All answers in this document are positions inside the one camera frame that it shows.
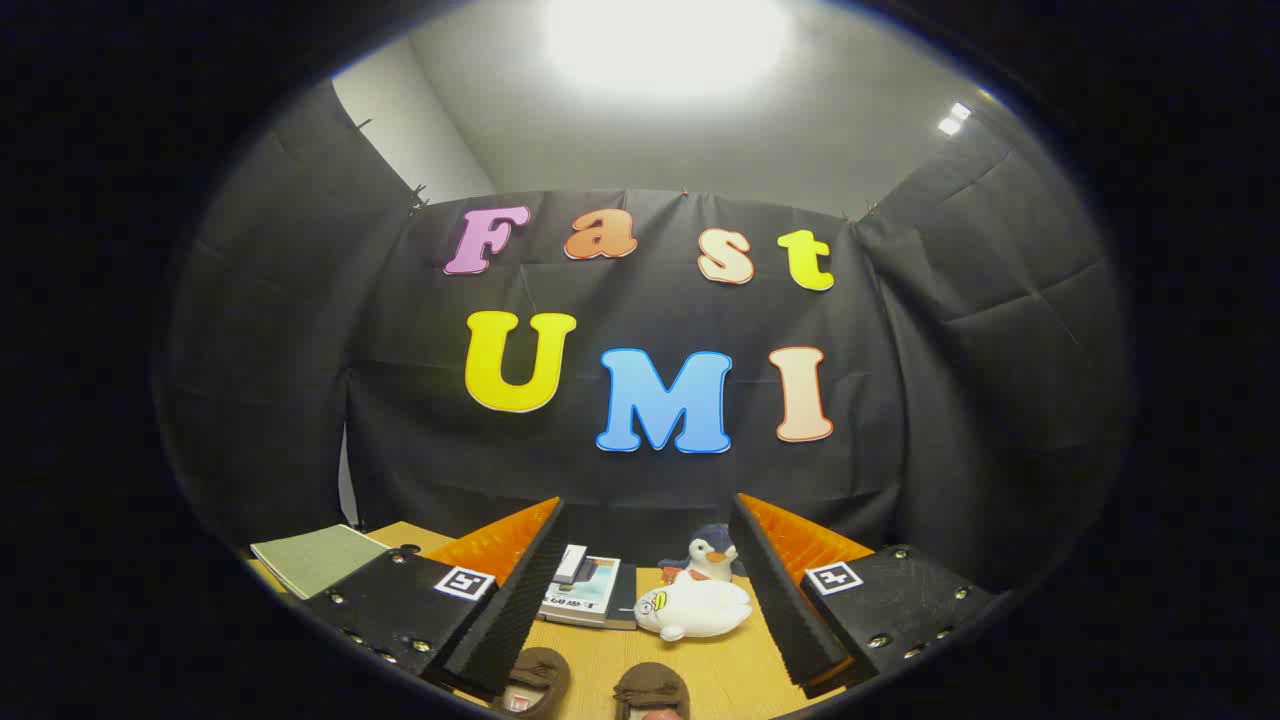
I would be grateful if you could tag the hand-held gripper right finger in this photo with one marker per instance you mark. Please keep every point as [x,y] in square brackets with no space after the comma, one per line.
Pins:
[780,600]

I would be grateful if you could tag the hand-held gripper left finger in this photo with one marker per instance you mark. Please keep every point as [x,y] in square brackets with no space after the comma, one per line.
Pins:
[520,610]

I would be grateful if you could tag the brown fuzzy slipper shoe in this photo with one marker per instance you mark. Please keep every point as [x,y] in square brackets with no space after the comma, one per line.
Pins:
[540,670]
[650,685]

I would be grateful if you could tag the green fabric storage box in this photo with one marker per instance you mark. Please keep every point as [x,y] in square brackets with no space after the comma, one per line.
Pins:
[320,560]

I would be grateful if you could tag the small dark blue cover book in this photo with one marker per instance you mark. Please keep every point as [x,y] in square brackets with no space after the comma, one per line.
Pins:
[572,562]

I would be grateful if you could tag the white seal plush toy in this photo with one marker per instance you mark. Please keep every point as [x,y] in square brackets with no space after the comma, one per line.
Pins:
[700,605]

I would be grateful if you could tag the penguin plush toy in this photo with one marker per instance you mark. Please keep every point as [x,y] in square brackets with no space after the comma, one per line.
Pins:
[712,550]

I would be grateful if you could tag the black cover book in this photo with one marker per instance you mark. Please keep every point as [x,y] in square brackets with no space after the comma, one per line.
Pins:
[625,595]

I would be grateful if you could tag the small ceiling spotlight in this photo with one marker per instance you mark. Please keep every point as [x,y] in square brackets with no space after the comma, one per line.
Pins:
[950,124]

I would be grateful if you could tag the large round ceiling light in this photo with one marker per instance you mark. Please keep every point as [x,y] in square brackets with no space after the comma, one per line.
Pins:
[665,40]

